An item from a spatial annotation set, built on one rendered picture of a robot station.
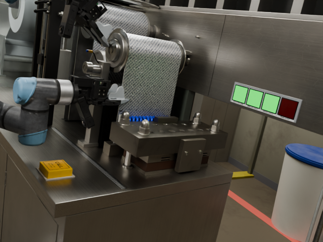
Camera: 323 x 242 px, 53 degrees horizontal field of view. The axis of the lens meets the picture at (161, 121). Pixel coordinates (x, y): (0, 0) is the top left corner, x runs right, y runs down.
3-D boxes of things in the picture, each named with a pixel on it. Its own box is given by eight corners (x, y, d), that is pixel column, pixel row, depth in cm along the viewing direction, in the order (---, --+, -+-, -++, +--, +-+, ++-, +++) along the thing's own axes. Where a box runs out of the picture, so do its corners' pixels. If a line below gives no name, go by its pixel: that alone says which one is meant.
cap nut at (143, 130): (135, 131, 99) (137, 117, 98) (144, 131, 102) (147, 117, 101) (142, 136, 97) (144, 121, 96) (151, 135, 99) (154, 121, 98)
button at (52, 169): (38, 169, 92) (39, 161, 92) (62, 166, 97) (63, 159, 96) (47, 179, 87) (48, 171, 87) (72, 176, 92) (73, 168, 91)
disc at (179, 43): (157, 74, 133) (163, 37, 130) (158, 74, 134) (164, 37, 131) (180, 80, 122) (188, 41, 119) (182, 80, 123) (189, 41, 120)
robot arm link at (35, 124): (21, 133, 101) (24, 99, 99) (51, 143, 98) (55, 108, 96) (1, 139, 94) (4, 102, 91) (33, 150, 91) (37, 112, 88)
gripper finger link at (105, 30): (121, 37, 108) (104, 14, 102) (109, 50, 107) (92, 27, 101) (117, 36, 110) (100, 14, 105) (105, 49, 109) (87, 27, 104)
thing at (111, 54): (109, 66, 110) (103, 50, 113) (115, 66, 111) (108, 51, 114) (119, 49, 105) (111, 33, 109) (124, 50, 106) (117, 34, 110)
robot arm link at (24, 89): (10, 102, 92) (12, 73, 90) (49, 103, 99) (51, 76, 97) (18, 110, 87) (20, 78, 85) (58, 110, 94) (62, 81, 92)
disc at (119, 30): (103, 68, 117) (108, 27, 114) (104, 69, 118) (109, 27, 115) (124, 76, 106) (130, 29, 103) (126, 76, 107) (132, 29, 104)
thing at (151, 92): (116, 120, 112) (124, 66, 108) (168, 119, 127) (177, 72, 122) (117, 120, 112) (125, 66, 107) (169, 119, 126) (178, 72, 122)
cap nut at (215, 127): (207, 128, 120) (209, 117, 119) (214, 128, 122) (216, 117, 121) (214, 132, 117) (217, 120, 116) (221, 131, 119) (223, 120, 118)
